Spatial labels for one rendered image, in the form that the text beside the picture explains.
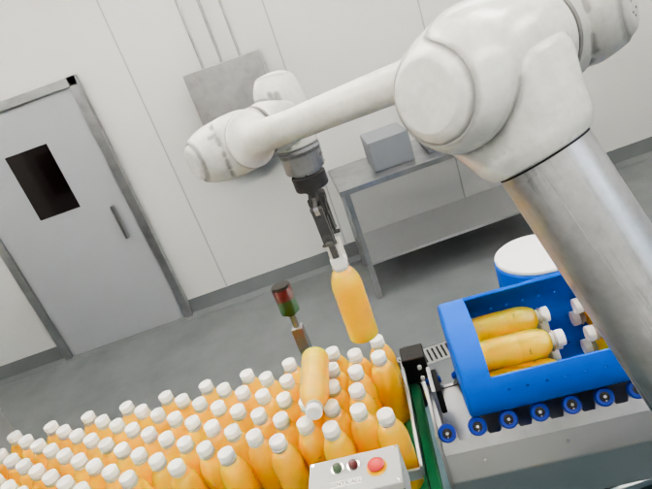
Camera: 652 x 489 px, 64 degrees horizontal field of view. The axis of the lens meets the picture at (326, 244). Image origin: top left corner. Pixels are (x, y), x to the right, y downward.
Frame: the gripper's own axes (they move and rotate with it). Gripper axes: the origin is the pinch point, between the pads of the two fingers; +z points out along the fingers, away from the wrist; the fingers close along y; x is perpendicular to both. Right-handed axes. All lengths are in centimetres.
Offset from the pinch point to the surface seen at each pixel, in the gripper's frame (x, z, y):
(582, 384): -44, 43, -11
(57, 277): 284, 68, 280
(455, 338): -20.1, 26.0, -6.5
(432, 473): -6, 57, -14
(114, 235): 223, 51, 290
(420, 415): -5, 57, 6
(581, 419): -43, 55, -10
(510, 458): -25, 60, -12
